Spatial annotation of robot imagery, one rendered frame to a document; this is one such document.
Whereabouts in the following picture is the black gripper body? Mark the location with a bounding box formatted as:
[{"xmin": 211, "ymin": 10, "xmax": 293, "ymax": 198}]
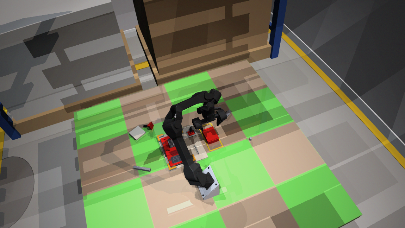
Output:
[{"xmin": 192, "ymin": 109, "xmax": 227, "ymax": 129}]

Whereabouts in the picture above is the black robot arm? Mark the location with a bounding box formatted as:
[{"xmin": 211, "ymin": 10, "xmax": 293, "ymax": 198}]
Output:
[{"xmin": 162, "ymin": 89, "xmax": 221, "ymax": 190}]

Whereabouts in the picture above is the white flat square tile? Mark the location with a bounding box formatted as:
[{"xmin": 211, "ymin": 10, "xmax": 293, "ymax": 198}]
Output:
[{"xmin": 129, "ymin": 126, "xmax": 146, "ymax": 140}]

